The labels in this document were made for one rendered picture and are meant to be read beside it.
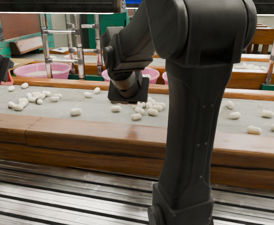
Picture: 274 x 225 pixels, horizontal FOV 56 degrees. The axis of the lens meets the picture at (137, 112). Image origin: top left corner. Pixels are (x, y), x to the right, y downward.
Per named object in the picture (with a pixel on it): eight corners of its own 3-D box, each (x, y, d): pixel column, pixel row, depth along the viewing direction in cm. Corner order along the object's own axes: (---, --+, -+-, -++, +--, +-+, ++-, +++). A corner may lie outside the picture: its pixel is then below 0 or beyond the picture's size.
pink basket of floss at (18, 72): (80, 89, 127) (78, 70, 123) (22, 99, 114) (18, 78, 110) (63, 77, 148) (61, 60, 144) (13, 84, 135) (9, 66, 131)
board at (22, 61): (-6, 77, 115) (-7, 74, 114) (-36, 75, 117) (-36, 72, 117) (34, 60, 144) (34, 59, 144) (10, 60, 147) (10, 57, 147)
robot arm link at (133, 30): (101, 45, 53) (158, -82, 24) (142, 43, 56) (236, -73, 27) (111, 104, 52) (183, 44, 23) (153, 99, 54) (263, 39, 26)
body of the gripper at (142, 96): (112, 78, 69) (105, 65, 62) (150, 80, 67) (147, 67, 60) (109, 101, 67) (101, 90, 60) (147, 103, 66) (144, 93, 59)
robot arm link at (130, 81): (110, 69, 63) (102, 55, 56) (132, 62, 63) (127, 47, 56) (116, 94, 61) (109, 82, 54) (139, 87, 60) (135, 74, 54)
